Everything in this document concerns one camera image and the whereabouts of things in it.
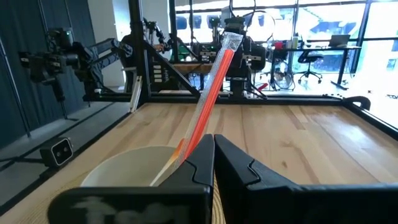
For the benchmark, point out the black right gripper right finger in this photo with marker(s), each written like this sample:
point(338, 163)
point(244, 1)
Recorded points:
point(264, 199)

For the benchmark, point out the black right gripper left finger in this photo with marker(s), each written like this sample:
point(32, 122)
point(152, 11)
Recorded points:
point(186, 193)

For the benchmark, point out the pink straw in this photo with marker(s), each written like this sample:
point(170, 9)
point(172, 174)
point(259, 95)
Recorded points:
point(211, 93)

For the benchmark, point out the white bowl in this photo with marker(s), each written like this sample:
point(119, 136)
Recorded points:
point(130, 168)

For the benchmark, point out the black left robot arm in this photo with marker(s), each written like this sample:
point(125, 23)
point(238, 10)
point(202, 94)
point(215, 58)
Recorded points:
point(239, 81)

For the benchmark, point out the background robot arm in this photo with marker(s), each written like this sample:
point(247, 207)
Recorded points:
point(46, 63)

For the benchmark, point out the round woven beige placemat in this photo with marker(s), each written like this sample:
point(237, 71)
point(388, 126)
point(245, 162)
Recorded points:
point(218, 205)

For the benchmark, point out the round floor fan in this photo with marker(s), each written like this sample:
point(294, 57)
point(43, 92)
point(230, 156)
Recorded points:
point(283, 76)

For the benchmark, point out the black office chair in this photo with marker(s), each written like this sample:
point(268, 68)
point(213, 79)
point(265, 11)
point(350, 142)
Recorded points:
point(308, 59)

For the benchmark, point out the laptop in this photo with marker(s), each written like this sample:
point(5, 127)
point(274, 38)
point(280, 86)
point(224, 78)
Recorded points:
point(339, 40)

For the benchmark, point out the black desk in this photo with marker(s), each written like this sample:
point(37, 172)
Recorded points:
point(342, 62)

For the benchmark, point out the silver aluminium bar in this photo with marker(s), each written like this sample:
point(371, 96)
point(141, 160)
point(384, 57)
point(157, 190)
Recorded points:
point(136, 93)

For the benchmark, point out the person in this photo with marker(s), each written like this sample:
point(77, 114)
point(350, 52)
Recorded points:
point(125, 49)

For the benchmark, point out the black table-level camera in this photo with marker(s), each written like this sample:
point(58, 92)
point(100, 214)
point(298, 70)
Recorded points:
point(57, 151)

